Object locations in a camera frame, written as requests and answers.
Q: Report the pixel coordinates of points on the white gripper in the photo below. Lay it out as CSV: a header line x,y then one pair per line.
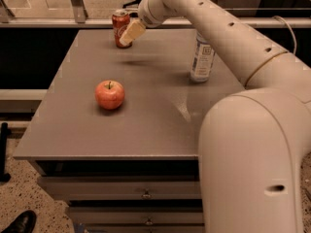
x,y
150,15

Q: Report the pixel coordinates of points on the red coke can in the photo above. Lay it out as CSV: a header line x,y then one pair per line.
x,y
120,20

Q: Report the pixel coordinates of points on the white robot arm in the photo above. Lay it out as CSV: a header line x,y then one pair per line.
x,y
251,143

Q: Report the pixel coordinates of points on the red apple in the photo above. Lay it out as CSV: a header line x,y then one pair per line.
x,y
109,95

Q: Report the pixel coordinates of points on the clear plastic water bottle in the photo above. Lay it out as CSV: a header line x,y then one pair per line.
x,y
203,59

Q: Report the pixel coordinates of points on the grey drawer cabinet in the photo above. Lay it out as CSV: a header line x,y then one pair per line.
x,y
153,134

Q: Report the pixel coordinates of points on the black metal stand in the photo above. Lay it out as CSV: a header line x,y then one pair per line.
x,y
4,133

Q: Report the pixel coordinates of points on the top grey drawer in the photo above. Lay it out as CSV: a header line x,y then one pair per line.
x,y
114,188

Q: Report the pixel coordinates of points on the grey drawer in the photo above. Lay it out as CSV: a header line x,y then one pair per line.
x,y
114,188
142,216

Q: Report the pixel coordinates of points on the black shoe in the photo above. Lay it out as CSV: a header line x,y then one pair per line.
x,y
24,223

